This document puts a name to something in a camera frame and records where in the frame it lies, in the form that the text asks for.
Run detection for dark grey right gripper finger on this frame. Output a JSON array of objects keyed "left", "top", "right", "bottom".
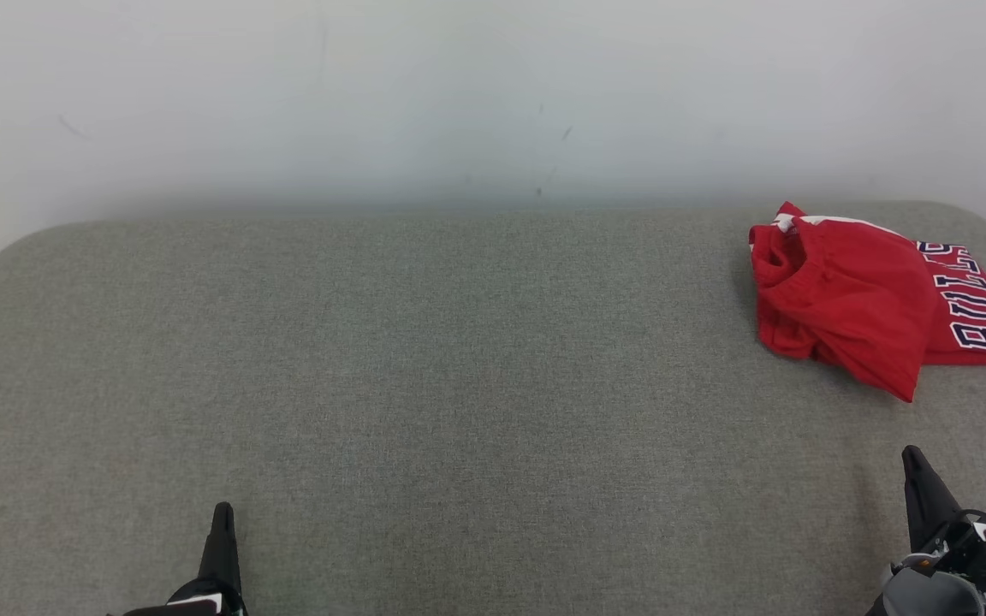
[{"left": 900, "top": 444, "right": 965, "bottom": 554}]

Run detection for red shorts with white stripe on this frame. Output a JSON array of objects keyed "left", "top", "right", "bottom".
[{"left": 748, "top": 201, "right": 943, "bottom": 403}]

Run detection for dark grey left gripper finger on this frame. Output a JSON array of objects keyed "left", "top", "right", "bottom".
[{"left": 197, "top": 501, "right": 244, "bottom": 595}]

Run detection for red white basketball jersey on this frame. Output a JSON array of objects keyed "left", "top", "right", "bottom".
[{"left": 912, "top": 240, "right": 986, "bottom": 367}]

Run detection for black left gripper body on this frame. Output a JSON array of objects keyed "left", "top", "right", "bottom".
[{"left": 106, "top": 579, "right": 248, "bottom": 616}]

